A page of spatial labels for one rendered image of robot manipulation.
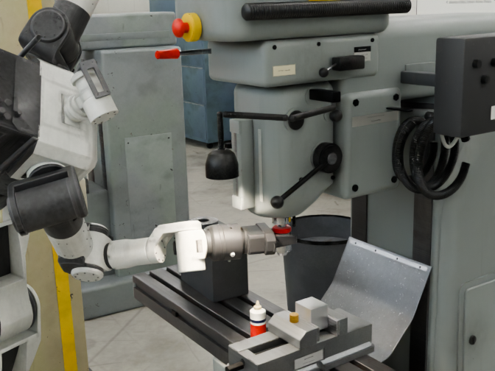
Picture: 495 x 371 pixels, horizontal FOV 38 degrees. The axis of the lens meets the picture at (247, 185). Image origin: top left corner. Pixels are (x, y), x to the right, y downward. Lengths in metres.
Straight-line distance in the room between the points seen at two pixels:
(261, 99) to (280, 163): 0.15
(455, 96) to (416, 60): 0.28
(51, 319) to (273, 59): 2.25
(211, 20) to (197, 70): 7.57
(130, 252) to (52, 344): 1.84
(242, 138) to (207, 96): 7.35
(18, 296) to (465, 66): 1.26
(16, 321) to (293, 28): 1.06
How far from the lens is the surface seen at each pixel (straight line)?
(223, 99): 9.11
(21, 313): 2.03
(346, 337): 1.78
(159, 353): 3.96
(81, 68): 1.60
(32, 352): 2.13
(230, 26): 1.48
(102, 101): 1.59
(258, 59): 1.54
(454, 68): 1.58
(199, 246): 1.70
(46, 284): 3.44
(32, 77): 1.67
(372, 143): 1.75
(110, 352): 4.03
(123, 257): 1.77
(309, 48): 1.59
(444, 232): 1.93
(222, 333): 1.93
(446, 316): 2.01
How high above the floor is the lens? 1.81
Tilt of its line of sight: 14 degrees down
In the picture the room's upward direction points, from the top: 2 degrees counter-clockwise
